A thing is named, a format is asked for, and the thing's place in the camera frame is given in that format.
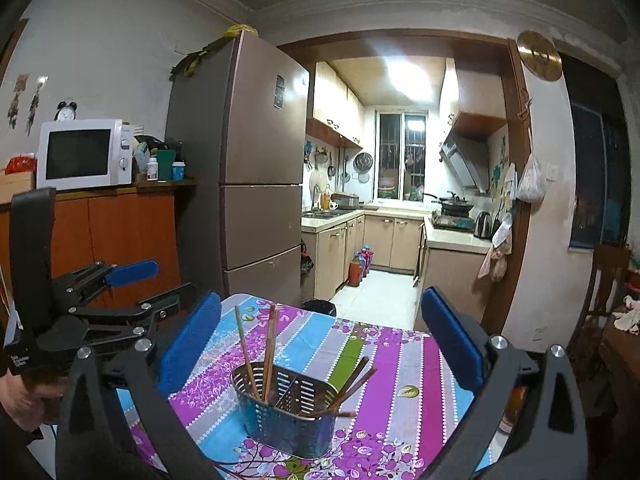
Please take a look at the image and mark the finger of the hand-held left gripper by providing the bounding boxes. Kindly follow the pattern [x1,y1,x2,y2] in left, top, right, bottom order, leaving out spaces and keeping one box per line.
[52,259,161,307]
[75,282,201,342]

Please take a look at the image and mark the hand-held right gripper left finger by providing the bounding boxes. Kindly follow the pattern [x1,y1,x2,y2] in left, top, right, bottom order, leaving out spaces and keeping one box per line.
[54,290,224,480]

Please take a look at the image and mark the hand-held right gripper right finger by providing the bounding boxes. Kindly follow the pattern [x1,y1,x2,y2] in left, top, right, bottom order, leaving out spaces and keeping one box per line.
[420,285,589,480]

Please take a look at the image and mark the green-marked wooden chopstick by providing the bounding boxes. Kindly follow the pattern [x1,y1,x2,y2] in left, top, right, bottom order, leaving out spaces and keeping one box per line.
[234,306,258,398]

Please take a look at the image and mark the plain brown chopstick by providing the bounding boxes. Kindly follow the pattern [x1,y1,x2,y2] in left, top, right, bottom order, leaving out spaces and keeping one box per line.
[327,356,371,407]
[263,304,277,403]

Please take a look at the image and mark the bunch of wooden chopsticks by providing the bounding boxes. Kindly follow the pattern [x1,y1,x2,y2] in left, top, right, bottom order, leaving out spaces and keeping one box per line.
[267,303,379,419]

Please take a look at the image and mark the blue perforated utensil holder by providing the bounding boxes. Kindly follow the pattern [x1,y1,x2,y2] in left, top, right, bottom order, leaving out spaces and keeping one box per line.
[230,360,340,460]

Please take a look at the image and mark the person's left hand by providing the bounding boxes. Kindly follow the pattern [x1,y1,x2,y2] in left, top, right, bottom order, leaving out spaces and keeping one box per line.
[0,374,62,434]

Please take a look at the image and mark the orange wooden cabinet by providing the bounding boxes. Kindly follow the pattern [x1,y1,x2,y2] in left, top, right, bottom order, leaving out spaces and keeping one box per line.
[0,179,199,322]

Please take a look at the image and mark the red bag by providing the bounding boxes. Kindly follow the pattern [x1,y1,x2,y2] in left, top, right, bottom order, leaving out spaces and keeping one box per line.
[4,155,39,176]

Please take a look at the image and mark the beige lower kitchen cabinets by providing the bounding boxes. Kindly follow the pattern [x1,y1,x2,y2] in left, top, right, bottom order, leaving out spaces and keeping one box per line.
[301,211,494,334]

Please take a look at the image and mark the beige kitchen cabinets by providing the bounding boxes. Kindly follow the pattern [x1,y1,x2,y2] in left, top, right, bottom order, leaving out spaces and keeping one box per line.
[301,211,494,334]
[305,60,365,150]

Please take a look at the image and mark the gas stove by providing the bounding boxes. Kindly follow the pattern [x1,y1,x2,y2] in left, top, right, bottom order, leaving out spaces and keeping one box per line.
[430,210,476,234]

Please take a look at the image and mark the metal electric kettle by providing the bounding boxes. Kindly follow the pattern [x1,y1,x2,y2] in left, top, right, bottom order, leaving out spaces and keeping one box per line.
[472,210,494,240]

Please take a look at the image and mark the purple floral tablecloth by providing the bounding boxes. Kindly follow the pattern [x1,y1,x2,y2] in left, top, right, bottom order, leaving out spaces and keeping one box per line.
[115,292,522,480]

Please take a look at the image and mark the green container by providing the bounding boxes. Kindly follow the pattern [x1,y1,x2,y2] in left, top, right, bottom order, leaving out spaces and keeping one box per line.
[156,148,177,181]

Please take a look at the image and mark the white microwave oven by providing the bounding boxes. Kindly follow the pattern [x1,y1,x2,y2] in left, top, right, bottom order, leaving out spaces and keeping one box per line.
[35,118,135,191]

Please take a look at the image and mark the black trash bin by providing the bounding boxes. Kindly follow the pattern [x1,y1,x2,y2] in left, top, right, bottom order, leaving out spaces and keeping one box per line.
[301,298,338,317]

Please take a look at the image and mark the black wok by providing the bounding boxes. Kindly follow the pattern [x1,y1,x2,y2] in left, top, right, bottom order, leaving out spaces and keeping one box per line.
[422,190,475,214]

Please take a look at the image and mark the dark wooden chair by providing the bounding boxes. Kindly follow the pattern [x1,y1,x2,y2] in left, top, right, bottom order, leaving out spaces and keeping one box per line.
[565,244,634,377]

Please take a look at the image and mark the black alarm clock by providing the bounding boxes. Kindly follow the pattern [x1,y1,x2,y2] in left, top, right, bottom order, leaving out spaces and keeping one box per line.
[53,99,79,124]

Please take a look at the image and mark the brown refrigerator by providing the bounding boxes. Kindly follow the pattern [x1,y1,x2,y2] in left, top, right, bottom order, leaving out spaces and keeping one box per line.
[164,29,312,307]

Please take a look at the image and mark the dark wooden side table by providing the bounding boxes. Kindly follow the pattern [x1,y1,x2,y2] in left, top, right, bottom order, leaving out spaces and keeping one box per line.
[597,305,640,412]

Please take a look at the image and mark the white cloth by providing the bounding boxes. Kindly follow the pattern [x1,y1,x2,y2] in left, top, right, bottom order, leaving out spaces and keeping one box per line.
[612,295,640,334]

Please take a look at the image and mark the metal range hood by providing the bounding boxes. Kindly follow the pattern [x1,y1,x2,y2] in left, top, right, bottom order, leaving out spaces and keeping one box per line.
[438,130,491,195]

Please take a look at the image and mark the hanging white plastic bag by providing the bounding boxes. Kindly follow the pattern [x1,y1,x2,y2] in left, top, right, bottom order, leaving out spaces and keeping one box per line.
[517,152,546,205]

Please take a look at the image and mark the kitchen window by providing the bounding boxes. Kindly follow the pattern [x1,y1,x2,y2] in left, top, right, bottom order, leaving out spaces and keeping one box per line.
[374,109,429,201]

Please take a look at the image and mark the dried leaves bundle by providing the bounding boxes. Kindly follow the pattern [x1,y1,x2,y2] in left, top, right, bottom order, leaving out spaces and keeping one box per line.
[168,42,226,81]

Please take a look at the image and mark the dark curtained window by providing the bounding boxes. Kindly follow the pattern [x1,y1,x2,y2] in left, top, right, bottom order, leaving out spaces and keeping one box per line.
[559,54,632,251]

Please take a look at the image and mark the wood-trimmed upper kitchen cabinet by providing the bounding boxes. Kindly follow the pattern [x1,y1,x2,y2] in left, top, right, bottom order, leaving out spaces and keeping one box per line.
[439,57,509,136]

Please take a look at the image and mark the beige upper kitchen cabinets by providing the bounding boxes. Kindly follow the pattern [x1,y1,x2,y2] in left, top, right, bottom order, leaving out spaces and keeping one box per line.
[305,60,365,150]

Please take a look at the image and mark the square ceiling light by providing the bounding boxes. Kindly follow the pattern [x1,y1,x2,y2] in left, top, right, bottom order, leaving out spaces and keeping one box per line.
[382,57,434,104]

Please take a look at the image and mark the hanging wall ornament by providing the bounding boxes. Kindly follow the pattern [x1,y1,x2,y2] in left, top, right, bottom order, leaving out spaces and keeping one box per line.
[27,75,49,136]
[6,74,31,130]

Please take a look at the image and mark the gold round wall clock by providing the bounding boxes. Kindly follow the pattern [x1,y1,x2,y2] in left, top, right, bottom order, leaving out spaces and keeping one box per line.
[516,30,563,82]

